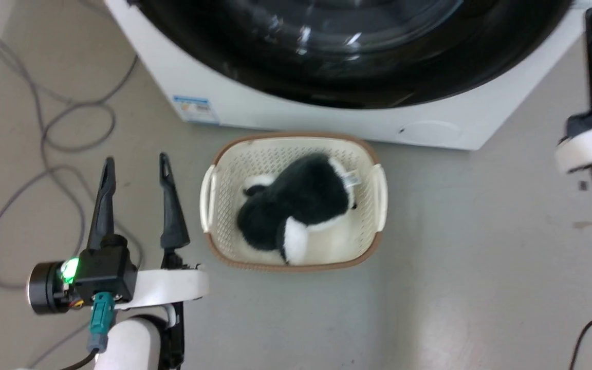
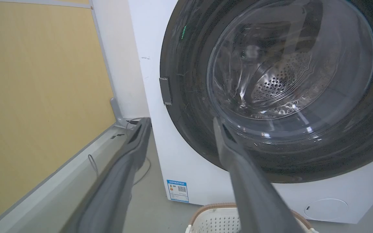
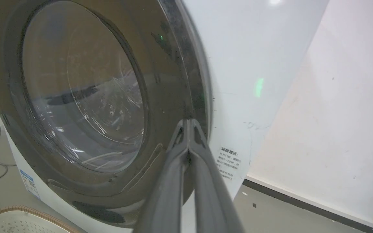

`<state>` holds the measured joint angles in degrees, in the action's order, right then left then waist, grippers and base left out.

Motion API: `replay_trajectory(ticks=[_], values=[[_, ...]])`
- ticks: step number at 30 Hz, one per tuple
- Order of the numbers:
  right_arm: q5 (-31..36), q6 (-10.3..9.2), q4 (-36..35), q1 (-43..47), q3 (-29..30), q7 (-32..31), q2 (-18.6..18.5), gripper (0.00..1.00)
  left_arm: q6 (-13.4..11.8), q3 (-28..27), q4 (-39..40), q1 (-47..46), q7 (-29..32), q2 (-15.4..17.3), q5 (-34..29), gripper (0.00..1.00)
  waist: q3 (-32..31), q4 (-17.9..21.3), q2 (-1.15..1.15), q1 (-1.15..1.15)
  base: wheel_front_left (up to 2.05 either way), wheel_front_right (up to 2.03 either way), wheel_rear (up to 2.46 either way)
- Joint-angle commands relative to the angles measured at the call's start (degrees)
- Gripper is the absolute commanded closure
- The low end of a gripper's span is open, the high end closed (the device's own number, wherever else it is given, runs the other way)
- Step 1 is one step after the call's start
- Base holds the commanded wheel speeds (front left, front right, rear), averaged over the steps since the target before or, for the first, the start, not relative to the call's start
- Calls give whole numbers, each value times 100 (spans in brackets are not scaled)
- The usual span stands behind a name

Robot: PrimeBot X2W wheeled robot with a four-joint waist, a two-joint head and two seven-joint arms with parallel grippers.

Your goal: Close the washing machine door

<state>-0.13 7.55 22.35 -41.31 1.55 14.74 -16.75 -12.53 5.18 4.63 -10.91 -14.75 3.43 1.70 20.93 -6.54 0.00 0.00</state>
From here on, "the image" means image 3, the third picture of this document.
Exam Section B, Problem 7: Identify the white warning sticker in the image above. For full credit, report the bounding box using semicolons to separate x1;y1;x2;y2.
216;147;243;182

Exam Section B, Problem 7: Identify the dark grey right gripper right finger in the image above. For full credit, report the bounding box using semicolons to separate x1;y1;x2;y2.
187;119;246;233

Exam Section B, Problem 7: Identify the white washing machine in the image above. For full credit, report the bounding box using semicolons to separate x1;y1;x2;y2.
4;0;331;233

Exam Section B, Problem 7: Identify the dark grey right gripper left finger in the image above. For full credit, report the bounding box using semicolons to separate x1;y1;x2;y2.
133;119;190;233

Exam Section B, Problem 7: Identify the round dark washing machine door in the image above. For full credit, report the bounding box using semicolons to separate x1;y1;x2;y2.
0;0;213;229

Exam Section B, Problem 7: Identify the blue energy label sticker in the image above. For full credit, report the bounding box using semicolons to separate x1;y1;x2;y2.
19;169;41;199

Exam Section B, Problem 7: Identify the white laundry basket brown rim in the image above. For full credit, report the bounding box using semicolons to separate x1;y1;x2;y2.
0;205;81;233

